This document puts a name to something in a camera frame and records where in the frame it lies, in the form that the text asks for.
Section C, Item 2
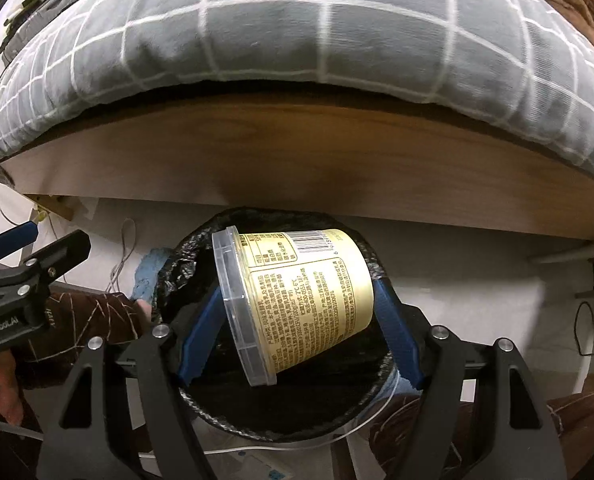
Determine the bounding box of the yellow plastic food tub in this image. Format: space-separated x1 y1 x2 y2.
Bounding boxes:
211 226 374 387

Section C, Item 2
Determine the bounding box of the person's left hand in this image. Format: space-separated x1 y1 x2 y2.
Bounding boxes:
0 350 24 427

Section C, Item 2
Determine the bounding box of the wooden bed frame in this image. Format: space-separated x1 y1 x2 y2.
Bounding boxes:
2 96 594 240

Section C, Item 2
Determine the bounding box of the blue slipper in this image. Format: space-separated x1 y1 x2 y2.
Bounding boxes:
131 247 172 304

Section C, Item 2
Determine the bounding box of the grey checked bed sheet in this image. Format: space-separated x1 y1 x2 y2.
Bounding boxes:
0 0 594 176

